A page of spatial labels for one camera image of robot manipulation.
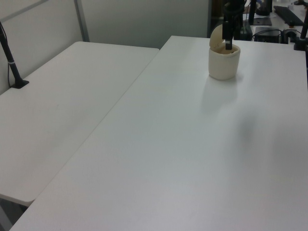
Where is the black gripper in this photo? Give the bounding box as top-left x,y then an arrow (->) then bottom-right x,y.
222,0 -> 244,51

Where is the beige trash bin lid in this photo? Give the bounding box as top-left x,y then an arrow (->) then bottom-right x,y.
209,24 -> 225,51

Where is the beige trash bin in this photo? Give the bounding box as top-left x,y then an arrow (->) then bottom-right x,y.
207,44 -> 242,81

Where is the black monitor stand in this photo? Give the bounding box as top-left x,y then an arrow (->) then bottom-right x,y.
248,0 -> 273,26

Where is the black equipment box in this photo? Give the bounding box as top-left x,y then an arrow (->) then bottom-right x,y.
253,26 -> 282,43

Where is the black keyboard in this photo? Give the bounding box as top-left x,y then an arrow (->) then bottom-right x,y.
273,5 -> 305,26

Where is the white side table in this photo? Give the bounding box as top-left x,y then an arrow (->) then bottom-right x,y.
0,41 -> 161,207

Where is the black camera pole with clamp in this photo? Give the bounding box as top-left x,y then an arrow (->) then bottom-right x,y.
293,14 -> 308,51
0,21 -> 30,89

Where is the grey metal partition post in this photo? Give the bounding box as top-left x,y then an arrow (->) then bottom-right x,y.
74,0 -> 90,43

